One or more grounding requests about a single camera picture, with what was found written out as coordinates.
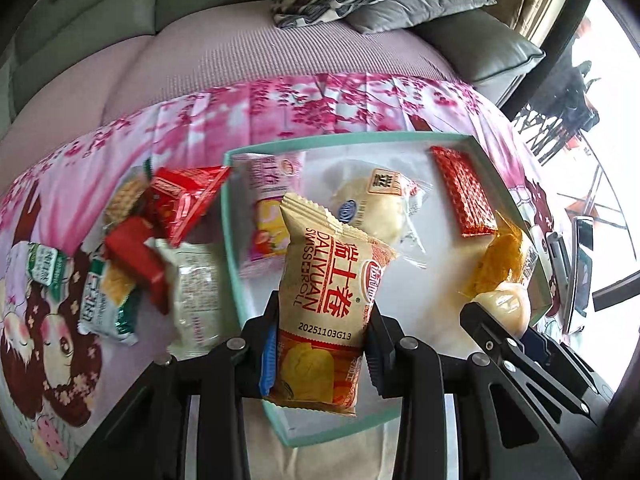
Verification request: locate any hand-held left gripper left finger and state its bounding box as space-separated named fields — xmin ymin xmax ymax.
xmin=65 ymin=291 xmax=281 ymax=480

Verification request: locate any green white snack packet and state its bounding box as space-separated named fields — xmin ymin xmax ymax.
xmin=26 ymin=242 xmax=73 ymax=301

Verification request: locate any small red box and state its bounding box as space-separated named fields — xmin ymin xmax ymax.
xmin=103 ymin=216 xmax=171 ymax=313

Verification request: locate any grey phone holder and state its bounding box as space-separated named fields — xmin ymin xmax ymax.
xmin=545 ymin=232 xmax=568 ymax=321

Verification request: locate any pink purple snack packet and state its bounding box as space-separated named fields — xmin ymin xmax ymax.
xmin=239 ymin=152 xmax=303 ymax=281

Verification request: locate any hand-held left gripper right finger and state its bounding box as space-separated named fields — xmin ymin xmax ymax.
xmin=367 ymin=306 xmax=568 ymax=480

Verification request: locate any pale round bun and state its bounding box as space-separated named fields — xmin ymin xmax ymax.
xmin=472 ymin=281 xmax=532 ymax=336

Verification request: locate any pink textured sofa cover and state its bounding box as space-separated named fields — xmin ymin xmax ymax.
xmin=0 ymin=22 xmax=461 ymax=176

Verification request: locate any beige swiss roll packet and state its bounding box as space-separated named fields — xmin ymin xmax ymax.
xmin=262 ymin=191 xmax=401 ymax=417

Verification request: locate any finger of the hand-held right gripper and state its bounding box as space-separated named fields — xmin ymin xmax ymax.
xmin=520 ymin=327 xmax=608 ymax=396
xmin=460 ymin=301 xmax=601 ymax=426

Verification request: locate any yellow jelly packet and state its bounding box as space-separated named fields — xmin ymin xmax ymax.
xmin=462 ymin=220 xmax=533 ymax=301

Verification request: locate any grey pillow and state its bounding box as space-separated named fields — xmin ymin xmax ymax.
xmin=345 ymin=0 xmax=498 ymax=35

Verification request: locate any smartphone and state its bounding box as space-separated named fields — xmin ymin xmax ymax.
xmin=565 ymin=216 xmax=596 ymax=333

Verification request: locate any pink printed blanket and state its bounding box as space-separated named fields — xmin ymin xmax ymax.
xmin=0 ymin=72 xmax=566 ymax=480

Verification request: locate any grey green sofa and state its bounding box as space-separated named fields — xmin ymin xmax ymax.
xmin=0 ymin=0 xmax=546 ymax=126

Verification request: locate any teal cardboard box tray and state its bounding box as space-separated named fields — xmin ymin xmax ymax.
xmin=221 ymin=131 xmax=553 ymax=448

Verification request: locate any shiny red triangular packet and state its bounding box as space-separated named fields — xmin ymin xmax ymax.
xmin=145 ymin=165 xmax=232 ymax=247

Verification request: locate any orange waffle biscuit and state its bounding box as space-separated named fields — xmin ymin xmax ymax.
xmin=104 ymin=172 xmax=151 ymax=226

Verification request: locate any white printed snack packet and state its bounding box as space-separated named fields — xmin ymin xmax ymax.
xmin=145 ymin=237 xmax=241 ymax=361

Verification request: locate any green yellow biscuit packet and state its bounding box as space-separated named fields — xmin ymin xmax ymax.
xmin=77 ymin=255 xmax=143 ymax=346

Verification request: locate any large red gold packet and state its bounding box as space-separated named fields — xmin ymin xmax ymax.
xmin=430 ymin=146 xmax=499 ymax=238

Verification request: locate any black metal rack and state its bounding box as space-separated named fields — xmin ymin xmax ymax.
xmin=510 ymin=60 xmax=601 ymax=161

